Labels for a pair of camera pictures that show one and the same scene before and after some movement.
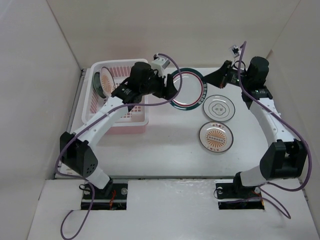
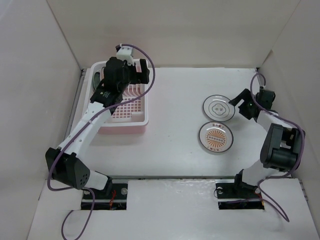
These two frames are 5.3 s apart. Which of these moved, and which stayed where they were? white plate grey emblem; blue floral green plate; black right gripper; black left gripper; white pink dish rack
Moved: black left gripper; black right gripper
Stayed: white pink dish rack; white plate grey emblem; blue floral green plate
